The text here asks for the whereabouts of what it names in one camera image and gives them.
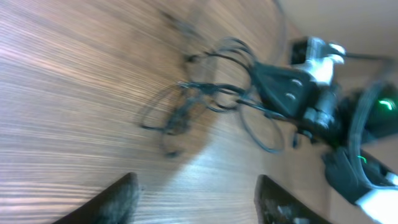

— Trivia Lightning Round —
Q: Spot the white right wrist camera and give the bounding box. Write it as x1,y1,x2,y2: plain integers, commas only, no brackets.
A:
290,37,346,86

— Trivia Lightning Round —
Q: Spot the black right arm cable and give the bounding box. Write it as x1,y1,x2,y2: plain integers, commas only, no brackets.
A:
345,52,398,190

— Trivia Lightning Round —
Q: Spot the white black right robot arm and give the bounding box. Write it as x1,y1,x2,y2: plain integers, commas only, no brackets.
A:
250,62,397,206

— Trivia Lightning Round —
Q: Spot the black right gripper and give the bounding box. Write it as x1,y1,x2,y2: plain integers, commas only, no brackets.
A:
251,62,340,124

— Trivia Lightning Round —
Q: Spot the black USB cable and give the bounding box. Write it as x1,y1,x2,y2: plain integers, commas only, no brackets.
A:
238,99,285,155
138,37,259,158

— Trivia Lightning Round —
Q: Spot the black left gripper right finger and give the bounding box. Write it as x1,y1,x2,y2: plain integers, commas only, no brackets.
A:
254,174,331,224

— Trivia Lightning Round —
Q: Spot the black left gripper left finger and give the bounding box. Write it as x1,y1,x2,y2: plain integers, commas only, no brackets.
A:
54,172,139,224

